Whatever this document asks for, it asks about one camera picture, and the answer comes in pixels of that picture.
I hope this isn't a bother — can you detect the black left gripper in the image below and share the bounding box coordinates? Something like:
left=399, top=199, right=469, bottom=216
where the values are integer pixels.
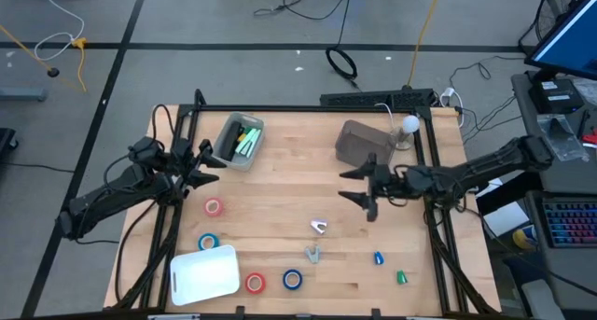
left=170, top=137, right=229, bottom=202

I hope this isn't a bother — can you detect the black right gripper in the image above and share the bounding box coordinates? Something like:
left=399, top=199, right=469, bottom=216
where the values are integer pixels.
left=337, top=152, right=408, bottom=222

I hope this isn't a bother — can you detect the black stapler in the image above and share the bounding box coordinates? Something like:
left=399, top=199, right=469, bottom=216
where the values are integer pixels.
left=218, top=120, right=243, bottom=162

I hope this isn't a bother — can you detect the pink tape roll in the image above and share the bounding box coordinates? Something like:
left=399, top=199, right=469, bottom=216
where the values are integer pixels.
left=202, top=197, right=225, bottom=218

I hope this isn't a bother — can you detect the red tape roll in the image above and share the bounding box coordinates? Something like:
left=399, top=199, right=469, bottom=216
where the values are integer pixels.
left=243, top=271, right=268, bottom=295

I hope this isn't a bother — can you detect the blue tape roll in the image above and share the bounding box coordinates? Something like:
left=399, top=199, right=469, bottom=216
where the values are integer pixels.
left=281, top=268, right=304, bottom=291

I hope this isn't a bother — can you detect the mint green stapler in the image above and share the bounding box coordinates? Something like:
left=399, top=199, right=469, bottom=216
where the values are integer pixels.
left=235, top=127, right=262, bottom=159

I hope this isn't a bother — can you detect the teal tape roll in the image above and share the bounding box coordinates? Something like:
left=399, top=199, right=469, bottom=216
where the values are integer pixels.
left=197, top=231, right=221, bottom=252

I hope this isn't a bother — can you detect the light grey plastic bin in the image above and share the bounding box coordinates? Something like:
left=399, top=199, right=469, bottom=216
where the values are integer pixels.
left=212, top=111, right=267, bottom=173

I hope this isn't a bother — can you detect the smoky translucent plastic bin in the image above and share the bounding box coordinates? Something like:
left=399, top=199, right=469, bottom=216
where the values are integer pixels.
left=334, top=118, right=396, bottom=170

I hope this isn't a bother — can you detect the white light bulb lamp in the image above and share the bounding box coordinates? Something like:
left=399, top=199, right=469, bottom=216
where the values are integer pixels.
left=389, top=114, right=422, bottom=152

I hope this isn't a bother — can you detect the black perforated power strip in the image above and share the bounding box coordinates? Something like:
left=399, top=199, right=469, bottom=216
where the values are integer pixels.
left=319, top=88, right=437, bottom=110

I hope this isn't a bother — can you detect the white plastic bin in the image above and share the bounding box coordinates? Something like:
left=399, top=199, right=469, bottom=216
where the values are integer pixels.
left=169, top=243, right=242, bottom=307

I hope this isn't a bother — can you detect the white paper sheet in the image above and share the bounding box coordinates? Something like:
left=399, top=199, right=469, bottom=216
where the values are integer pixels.
left=482, top=201, right=532, bottom=238

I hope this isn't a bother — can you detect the grey side desk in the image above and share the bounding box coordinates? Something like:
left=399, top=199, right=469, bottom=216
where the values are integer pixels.
left=510, top=70, right=597, bottom=312

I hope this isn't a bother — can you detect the grey cart base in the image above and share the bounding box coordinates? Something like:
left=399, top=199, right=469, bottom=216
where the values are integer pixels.
left=0, top=88, right=48, bottom=103

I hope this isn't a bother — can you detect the clear plastic bag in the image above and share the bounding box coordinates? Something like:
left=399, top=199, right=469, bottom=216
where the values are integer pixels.
left=535, top=113, right=590, bottom=163

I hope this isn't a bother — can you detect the backlit keyboard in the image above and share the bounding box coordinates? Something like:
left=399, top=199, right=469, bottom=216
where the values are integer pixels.
left=542, top=198, right=597, bottom=250

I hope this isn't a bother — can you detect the black mini computer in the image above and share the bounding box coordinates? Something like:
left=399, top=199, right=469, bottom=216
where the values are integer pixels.
left=527, top=77, right=586, bottom=116

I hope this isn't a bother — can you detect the computer monitor blue screen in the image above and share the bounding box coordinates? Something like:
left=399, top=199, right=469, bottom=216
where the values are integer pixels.
left=523, top=0, right=597, bottom=82

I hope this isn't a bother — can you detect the black floor fan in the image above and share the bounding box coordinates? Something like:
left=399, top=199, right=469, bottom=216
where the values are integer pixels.
left=517, top=0, right=594, bottom=56

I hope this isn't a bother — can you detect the coiled black cable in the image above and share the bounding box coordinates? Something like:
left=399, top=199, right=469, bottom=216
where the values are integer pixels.
left=325, top=45, right=360, bottom=91

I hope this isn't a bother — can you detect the yellow hanging cable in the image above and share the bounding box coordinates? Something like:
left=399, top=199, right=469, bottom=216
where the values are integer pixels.
left=406, top=0, right=445, bottom=90

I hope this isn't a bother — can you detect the thin yellow floor cord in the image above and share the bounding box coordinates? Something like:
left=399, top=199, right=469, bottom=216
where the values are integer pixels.
left=0, top=24, right=89, bottom=93

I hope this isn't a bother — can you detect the white floor cable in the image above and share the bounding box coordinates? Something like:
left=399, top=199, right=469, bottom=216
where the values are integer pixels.
left=33, top=0, right=87, bottom=63

